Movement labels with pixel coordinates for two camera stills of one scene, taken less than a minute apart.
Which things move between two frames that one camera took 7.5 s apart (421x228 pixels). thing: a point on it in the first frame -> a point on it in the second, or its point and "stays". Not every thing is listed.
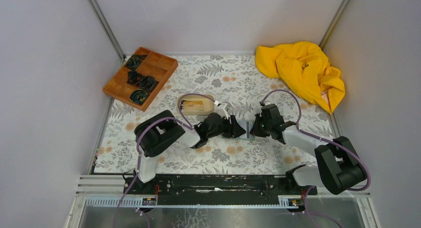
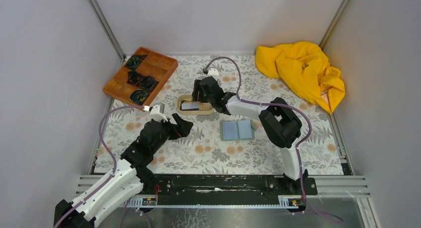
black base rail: x=216 y=189 stays
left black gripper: x=235 y=129 -> x=182 y=129
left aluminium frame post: x=106 y=25 stays
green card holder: x=246 y=125 stays
